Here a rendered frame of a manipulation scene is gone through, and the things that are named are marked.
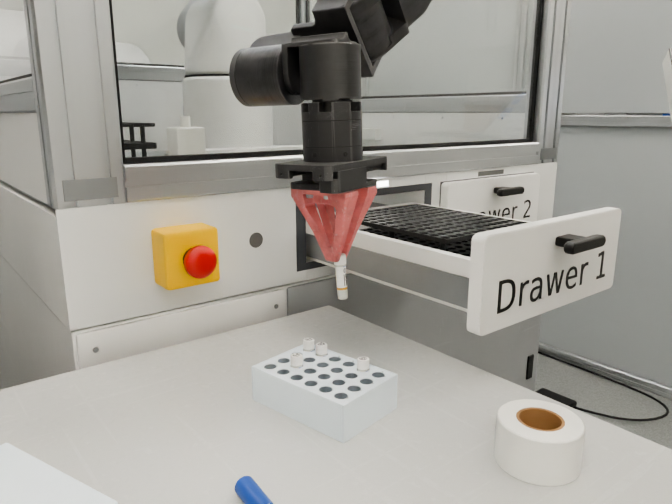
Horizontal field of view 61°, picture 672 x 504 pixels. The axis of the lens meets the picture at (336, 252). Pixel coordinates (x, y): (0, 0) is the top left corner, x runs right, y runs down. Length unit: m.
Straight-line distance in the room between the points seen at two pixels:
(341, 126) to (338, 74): 0.04
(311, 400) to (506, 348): 0.84
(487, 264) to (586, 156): 1.93
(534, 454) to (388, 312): 0.56
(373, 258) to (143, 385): 0.32
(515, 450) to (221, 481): 0.24
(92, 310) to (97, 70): 0.28
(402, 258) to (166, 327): 0.32
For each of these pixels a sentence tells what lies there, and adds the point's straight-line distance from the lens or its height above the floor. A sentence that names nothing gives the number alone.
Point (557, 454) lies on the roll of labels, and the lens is 0.51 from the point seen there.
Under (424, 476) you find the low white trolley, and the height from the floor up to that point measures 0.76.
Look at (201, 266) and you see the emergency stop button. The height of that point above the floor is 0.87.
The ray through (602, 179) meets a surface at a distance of 2.49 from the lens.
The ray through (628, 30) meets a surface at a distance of 2.48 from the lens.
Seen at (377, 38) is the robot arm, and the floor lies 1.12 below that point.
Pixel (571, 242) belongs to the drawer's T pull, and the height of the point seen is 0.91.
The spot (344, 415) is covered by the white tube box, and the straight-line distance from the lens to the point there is 0.53.
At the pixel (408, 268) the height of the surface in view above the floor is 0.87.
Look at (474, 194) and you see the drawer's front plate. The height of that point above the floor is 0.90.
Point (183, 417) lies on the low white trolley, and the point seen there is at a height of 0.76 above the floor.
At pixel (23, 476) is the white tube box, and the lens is 0.46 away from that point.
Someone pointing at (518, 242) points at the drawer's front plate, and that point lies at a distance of 0.65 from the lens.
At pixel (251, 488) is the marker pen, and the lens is 0.47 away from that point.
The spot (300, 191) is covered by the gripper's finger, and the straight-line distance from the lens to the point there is 0.55.
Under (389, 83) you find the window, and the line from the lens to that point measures 0.97.
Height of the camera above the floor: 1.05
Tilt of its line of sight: 14 degrees down
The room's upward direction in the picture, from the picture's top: straight up
